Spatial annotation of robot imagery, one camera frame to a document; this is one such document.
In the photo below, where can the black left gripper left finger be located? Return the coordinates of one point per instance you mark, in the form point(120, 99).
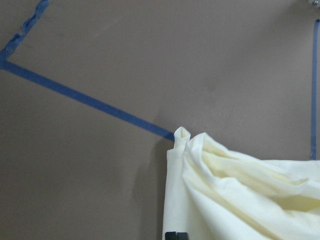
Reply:
point(171, 235)

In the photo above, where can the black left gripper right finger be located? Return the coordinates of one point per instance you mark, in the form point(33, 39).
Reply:
point(182, 235)

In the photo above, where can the cream long-sleeve Twinkle shirt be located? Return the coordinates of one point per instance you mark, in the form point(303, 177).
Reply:
point(213, 193)

